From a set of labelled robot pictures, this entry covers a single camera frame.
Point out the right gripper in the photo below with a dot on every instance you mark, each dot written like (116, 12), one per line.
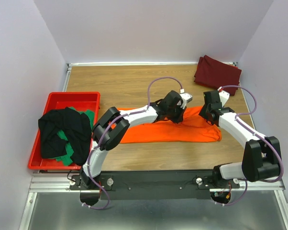
(206, 113)

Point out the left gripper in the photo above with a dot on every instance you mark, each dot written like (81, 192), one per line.
(176, 115)

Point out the orange t shirt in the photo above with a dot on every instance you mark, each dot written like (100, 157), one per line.
(193, 128)

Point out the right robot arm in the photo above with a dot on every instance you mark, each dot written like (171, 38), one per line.
(262, 155)

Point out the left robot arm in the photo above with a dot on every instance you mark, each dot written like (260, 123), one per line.
(110, 129)

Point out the folded maroon t shirt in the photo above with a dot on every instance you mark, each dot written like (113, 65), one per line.
(214, 74)

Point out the black t shirt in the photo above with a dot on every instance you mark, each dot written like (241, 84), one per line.
(49, 126)

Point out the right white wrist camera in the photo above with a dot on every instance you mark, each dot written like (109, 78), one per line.
(224, 96)

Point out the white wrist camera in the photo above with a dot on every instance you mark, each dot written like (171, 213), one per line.
(186, 98)
(224, 96)

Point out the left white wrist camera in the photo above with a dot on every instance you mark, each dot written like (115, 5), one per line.
(186, 98)

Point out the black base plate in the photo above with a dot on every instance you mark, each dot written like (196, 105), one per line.
(146, 185)

